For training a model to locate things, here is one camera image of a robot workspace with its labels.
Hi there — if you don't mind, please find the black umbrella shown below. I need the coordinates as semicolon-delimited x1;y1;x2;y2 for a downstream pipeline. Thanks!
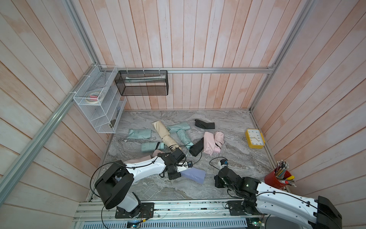
189;138;204;156

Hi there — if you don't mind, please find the pink umbrella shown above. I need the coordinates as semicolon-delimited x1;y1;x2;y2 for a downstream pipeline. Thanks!
151;150;164;158
213;131;224;154

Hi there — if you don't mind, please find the mint green sleeve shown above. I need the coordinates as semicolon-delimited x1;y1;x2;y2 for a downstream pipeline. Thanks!
166;122;191;133
127;129;152;139

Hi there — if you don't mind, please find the pink sleeve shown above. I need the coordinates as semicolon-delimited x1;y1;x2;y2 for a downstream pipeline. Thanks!
124;155;152;164
203;132;215;155

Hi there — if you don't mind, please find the yellow alarm clock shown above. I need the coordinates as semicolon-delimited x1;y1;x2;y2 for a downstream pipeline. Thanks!
245;129;265;149

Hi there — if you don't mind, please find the white wire shelf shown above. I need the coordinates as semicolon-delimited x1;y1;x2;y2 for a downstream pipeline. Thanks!
73;65;126;134

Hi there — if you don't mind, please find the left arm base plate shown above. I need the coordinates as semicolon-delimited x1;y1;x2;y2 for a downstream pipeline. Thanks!
115;202;154;219

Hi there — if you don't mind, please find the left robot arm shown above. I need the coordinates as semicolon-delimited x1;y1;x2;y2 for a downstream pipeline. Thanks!
94;148;193;213

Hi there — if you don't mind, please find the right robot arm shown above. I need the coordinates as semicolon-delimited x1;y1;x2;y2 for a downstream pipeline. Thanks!
214;167;342;229

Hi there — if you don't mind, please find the black sleeve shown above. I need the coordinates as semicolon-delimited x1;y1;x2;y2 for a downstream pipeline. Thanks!
195;119;215;129

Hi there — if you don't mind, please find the tape roll on shelf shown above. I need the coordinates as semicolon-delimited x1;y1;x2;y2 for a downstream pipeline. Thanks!
85;91;104;105

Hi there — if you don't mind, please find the mint green umbrella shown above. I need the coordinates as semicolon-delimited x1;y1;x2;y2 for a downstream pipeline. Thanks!
177;129;193;150
141;142;165;153

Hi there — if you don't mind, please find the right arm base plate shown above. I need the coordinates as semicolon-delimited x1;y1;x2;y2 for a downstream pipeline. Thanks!
227;200;262;216

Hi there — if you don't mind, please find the beige umbrella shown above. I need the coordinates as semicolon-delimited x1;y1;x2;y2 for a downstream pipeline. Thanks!
164;135;180;151

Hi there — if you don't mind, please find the black mesh basket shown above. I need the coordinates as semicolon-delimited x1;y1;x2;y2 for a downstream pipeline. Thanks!
114;70;169;96

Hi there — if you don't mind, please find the lavender umbrella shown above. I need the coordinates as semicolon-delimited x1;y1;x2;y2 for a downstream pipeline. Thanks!
180;168;206;185

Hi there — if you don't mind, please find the red pen holder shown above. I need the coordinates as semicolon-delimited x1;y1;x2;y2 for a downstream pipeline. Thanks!
264;160;296;189

